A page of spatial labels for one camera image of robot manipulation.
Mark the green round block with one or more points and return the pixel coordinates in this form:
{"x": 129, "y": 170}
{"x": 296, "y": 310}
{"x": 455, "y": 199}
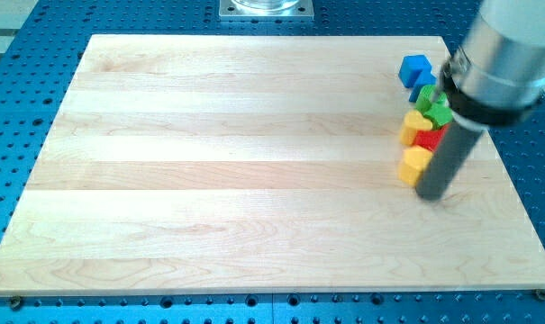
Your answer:
{"x": 424, "y": 100}

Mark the blue block behind green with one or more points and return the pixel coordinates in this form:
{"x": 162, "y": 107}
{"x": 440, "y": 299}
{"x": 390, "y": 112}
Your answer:
{"x": 425, "y": 78}

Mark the wooden board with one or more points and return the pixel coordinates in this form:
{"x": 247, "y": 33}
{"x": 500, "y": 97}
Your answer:
{"x": 182, "y": 164}

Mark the board clamp screw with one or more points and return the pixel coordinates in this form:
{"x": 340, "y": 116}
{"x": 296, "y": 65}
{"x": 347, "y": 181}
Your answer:
{"x": 15, "y": 302}
{"x": 539, "y": 295}

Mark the red block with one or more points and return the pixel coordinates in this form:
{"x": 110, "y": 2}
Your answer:
{"x": 430, "y": 139}

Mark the left board clamp screw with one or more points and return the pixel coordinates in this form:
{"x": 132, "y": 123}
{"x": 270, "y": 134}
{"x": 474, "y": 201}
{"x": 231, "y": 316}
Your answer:
{"x": 15, "y": 302}

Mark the right board clamp screw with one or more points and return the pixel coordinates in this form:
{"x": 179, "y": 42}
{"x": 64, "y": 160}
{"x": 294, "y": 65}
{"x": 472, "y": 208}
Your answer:
{"x": 539, "y": 295}

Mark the yellow heart block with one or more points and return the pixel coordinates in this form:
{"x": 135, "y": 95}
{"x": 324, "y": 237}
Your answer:
{"x": 413, "y": 122}

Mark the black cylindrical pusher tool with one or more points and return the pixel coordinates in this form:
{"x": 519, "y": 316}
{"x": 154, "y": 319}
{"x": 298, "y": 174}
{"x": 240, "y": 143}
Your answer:
{"x": 453, "y": 150}

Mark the blue cube block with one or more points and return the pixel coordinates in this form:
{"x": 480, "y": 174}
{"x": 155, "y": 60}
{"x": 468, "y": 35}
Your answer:
{"x": 411, "y": 67}

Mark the yellow pentagon block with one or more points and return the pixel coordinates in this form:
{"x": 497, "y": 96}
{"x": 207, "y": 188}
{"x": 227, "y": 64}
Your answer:
{"x": 413, "y": 163}

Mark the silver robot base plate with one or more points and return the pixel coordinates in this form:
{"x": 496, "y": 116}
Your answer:
{"x": 265, "y": 9}

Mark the green star block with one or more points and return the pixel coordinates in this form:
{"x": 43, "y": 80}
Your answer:
{"x": 439, "y": 115}

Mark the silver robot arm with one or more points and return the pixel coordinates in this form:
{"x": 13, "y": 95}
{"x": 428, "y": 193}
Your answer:
{"x": 492, "y": 80}

